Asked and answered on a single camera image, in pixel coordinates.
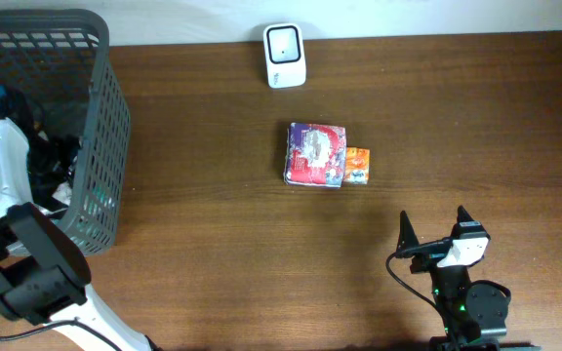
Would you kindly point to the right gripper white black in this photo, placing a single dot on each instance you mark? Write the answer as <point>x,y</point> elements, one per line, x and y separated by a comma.
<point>408,236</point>

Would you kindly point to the orange pocket tissue pack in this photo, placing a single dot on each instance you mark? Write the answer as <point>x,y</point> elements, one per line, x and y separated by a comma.
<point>357,166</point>

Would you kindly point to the red purple tissue pack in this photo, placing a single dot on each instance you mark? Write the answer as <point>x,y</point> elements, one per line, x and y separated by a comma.
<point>316,155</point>

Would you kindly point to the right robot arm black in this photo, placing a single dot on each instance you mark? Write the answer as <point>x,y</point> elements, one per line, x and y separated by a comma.
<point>473,313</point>

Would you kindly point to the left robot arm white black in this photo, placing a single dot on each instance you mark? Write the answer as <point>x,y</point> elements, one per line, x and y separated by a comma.
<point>44,277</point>

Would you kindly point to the white barcode scanner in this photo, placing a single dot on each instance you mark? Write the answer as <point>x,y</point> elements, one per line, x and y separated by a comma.
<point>284,55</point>

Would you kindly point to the grey plastic basket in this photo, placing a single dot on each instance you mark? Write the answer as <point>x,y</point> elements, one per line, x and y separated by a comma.
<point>59,60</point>

